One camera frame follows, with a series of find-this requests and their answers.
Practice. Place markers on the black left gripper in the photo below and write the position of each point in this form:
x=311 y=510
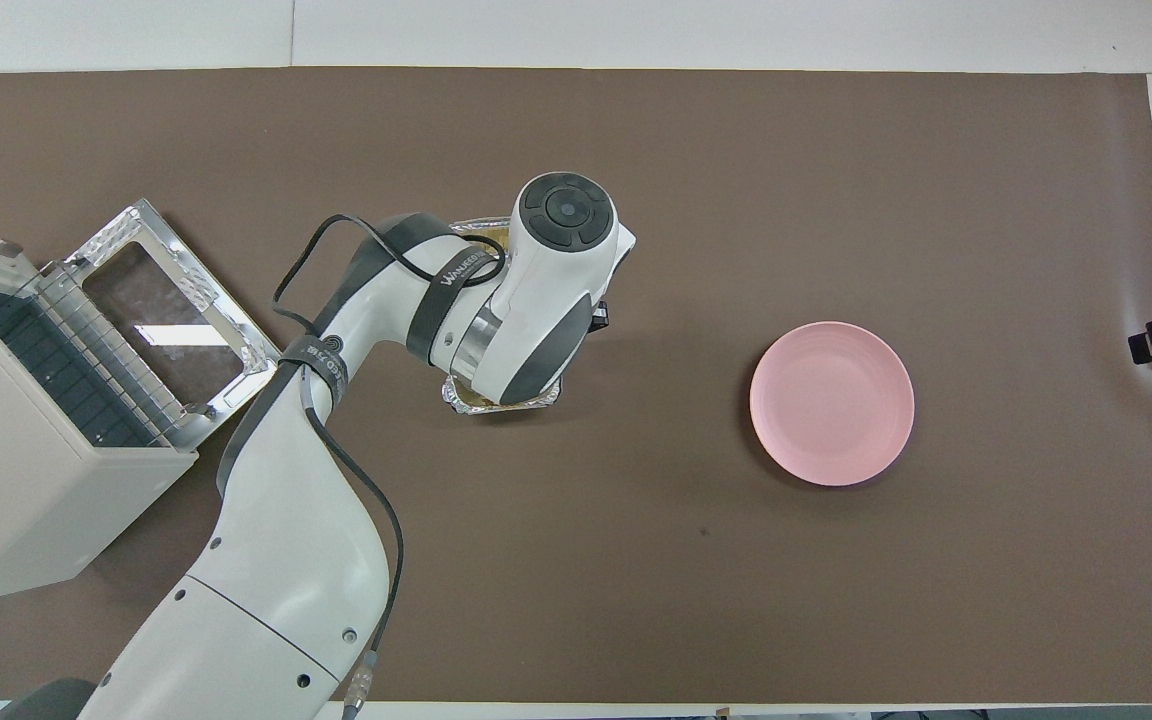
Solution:
x=600 y=315

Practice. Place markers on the white toaster oven body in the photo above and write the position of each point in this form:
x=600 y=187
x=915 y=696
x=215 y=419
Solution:
x=16 y=500

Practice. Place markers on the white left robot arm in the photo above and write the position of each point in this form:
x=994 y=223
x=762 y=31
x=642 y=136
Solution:
x=286 y=560

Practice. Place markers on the glass oven door metal frame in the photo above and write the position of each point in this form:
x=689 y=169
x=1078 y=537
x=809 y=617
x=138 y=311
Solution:
x=176 y=320

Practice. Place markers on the brown paper table mat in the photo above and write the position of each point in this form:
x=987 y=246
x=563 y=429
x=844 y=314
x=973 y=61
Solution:
x=736 y=560

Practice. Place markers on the pink round plate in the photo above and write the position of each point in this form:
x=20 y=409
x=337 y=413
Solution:
x=831 y=405

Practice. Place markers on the aluminium foil tray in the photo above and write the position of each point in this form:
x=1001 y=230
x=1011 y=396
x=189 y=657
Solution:
x=466 y=402

